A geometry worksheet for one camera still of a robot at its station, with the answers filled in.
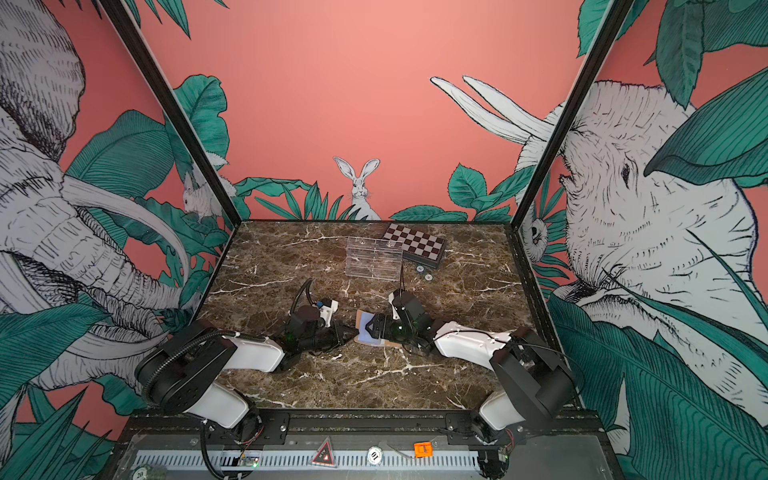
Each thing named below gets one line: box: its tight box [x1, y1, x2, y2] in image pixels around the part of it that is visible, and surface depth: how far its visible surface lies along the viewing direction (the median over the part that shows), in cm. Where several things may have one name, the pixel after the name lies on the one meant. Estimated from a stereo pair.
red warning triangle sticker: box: [310, 435, 338, 468], surface depth 71 cm
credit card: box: [358, 322, 385, 345], surface depth 89 cm
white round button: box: [367, 446, 383, 465], surface depth 71 cm
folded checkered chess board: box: [382, 223, 447, 269], surface depth 113 cm
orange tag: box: [414, 442, 433, 458], surface depth 71 cm
